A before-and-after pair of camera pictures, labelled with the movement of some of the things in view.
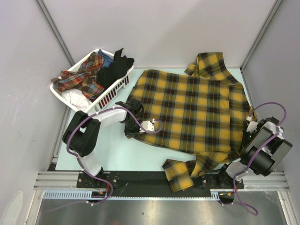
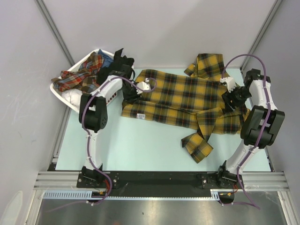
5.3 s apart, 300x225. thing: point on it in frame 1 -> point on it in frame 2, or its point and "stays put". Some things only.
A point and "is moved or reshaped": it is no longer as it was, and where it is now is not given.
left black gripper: (132, 133) -> (131, 99)
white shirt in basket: (76, 98) stays put
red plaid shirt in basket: (85, 79) stays put
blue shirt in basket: (107, 60) stays put
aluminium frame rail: (68, 181) stays put
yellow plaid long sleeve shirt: (203, 112) is moved or reshaped
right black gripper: (244, 142) -> (227, 97)
